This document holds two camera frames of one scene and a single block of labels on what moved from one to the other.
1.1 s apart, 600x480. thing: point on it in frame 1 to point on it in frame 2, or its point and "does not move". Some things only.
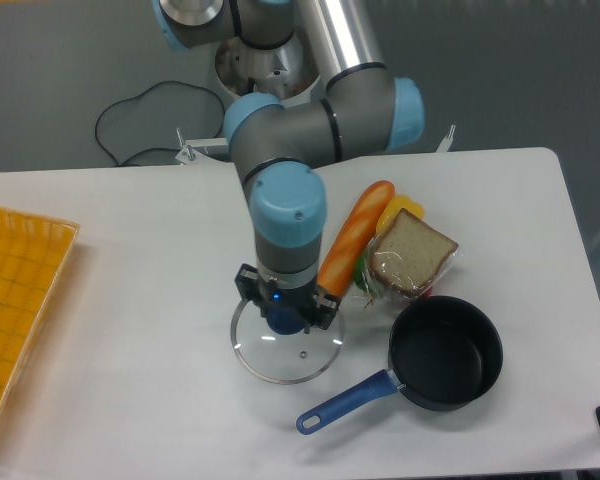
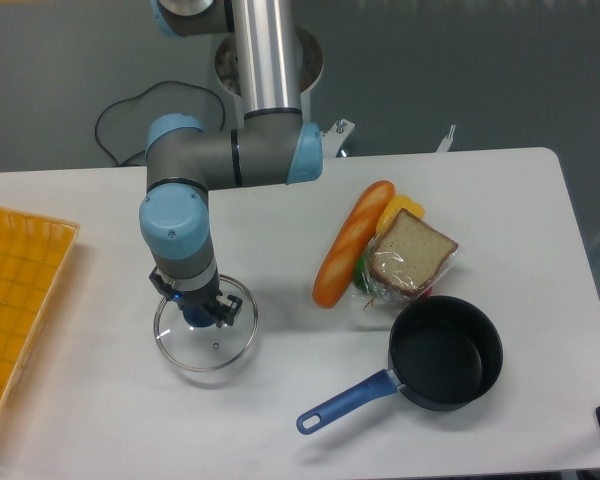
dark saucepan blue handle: [446, 352] does not move
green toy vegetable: [359, 274] does not move
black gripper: [300, 300] to [226, 307]
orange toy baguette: [355, 237] does not move
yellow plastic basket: [22, 259] does not move
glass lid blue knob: [283, 358] to [207, 347]
